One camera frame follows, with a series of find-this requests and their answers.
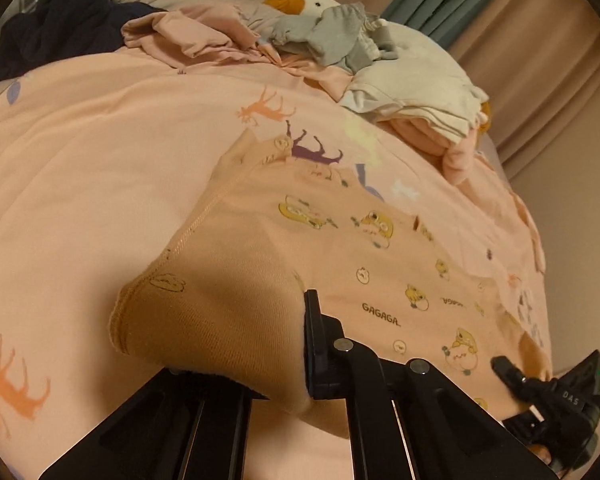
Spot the pink folded garment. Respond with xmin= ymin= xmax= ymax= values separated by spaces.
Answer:
xmin=384 ymin=118 xmax=482 ymax=185

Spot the grey small garment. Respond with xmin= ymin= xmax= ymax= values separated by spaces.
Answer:
xmin=268 ymin=3 xmax=399 ymax=75

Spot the pink printed duvet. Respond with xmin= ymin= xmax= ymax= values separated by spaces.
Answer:
xmin=0 ymin=44 xmax=554 ymax=480

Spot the pink crumpled garment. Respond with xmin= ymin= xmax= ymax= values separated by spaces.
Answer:
xmin=121 ymin=3 xmax=353 ymax=101

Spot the peach cartoon print garment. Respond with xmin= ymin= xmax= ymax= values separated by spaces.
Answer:
xmin=109 ymin=131 xmax=552 ymax=437

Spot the navy blue garment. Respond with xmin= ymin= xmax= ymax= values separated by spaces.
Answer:
xmin=0 ymin=0 xmax=156 ymax=82

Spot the white power cable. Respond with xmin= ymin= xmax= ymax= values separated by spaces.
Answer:
xmin=549 ymin=339 xmax=600 ymax=378

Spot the pink beige curtain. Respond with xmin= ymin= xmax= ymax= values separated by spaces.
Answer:
xmin=340 ymin=0 xmax=600 ymax=178

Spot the white goose plush toy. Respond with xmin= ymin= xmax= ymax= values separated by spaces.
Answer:
xmin=264 ymin=0 xmax=490 ymax=136

